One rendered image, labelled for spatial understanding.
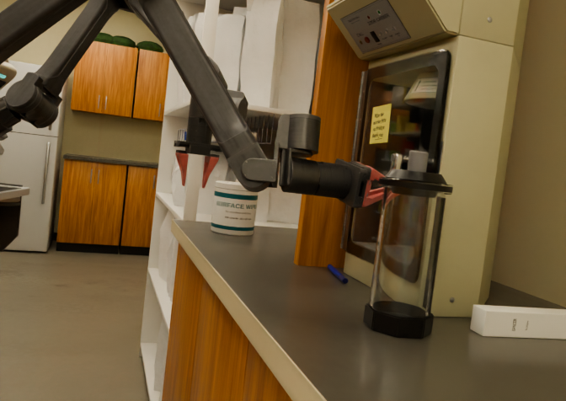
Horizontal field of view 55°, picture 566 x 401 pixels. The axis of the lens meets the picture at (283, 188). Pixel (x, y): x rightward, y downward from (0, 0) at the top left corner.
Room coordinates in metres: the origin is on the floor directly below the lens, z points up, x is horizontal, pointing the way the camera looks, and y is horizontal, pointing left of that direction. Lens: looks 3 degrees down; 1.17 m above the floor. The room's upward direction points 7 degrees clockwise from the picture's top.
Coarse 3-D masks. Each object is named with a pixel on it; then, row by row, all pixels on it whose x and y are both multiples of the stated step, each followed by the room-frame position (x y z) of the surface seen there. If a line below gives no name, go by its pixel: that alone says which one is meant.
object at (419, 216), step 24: (384, 192) 0.81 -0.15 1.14; (408, 192) 0.77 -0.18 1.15; (432, 192) 0.76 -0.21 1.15; (384, 216) 0.80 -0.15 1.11; (408, 216) 0.77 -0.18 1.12; (432, 216) 0.77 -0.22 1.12; (384, 240) 0.79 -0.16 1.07; (408, 240) 0.77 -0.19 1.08; (432, 240) 0.78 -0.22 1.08; (384, 264) 0.79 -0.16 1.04; (408, 264) 0.77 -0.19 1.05; (432, 264) 0.78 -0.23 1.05; (384, 288) 0.78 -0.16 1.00; (408, 288) 0.77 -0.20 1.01; (384, 312) 0.78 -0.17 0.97; (408, 312) 0.77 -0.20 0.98
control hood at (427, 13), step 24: (336, 0) 1.11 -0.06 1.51; (360, 0) 1.03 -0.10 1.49; (408, 0) 0.92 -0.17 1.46; (432, 0) 0.88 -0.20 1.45; (456, 0) 0.89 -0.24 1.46; (408, 24) 0.96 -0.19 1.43; (432, 24) 0.91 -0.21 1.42; (456, 24) 0.90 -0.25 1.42; (384, 48) 1.08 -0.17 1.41; (408, 48) 1.04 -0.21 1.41
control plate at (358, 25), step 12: (384, 0) 0.97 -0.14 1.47; (360, 12) 1.06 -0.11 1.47; (372, 12) 1.03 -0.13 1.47; (384, 12) 0.99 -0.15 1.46; (348, 24) 1.13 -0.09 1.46; (360, 24) 1.09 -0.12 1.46; (372, 24) 1.05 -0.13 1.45; (384, 24) 1.02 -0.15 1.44; (396, 24) 0.99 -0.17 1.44; (360, 36) 1.12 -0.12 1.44; (384, 36) 1.05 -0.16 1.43; (396, 36) 1.02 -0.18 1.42; (408, 36) 0.98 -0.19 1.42; (360, 48) 1.15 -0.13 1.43; (372, 48) 1.11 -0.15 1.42
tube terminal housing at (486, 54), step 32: (480, 0) 0.91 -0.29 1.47; (512, 0) 0.93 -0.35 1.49; (480, 32) 0.91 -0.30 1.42; (512, 32) 0.93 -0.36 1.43; (480, 64) 0.91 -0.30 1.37; (512, 64) 0.96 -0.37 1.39; (448, 96) 0.91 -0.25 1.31; (480, 96) 0.92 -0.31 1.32; (512, 96) 1.03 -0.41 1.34; (448, 128) 0.90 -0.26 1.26; (480, 128) 0.92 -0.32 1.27; (448, 160) 0.90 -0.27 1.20; (480, 160) 0.92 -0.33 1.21; (480, 192) 0.93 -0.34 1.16; (448, 224) 0.91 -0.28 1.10; (480, 224) 0.93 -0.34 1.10; (352, 256) 1.17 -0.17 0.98; (448, 256) 0.91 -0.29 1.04; (480, 256) 0.93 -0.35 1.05; (448, 288) 0.91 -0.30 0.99; (480, 288) 0.94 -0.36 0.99
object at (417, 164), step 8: (416, 152) 0.80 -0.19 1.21; (424, 152) 0.80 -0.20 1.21; (408, 160) 0.81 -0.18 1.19; (416, 160) 0.80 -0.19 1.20; (424, 160) 0.80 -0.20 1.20; (392, 168) 0.81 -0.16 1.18; (408, 168) 0.81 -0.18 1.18; (416, 168) 0.80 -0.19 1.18; (424, 168) 0.80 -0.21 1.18; (392, 176) 0.79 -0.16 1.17; (400, 176) 0.78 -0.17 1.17; (408, 176) 0.78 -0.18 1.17; (416, 176) 0.77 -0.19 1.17; (424, 176) 0.77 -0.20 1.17; (432, 176) 0.78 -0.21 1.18; (440, 176) 0.79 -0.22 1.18
